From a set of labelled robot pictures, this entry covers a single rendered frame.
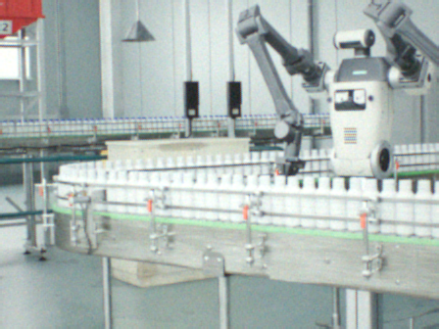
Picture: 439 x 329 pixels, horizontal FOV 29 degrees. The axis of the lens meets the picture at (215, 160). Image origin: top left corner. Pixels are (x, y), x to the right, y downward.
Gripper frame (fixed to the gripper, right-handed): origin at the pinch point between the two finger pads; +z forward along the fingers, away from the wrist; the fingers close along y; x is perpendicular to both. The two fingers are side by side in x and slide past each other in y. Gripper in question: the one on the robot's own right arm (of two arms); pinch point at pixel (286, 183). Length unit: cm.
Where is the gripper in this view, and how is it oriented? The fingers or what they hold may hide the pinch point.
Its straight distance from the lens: 307.9
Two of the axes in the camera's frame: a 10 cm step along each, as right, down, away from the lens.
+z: -1.9, 9.6, -2.1
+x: 6.2, 2.9, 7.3
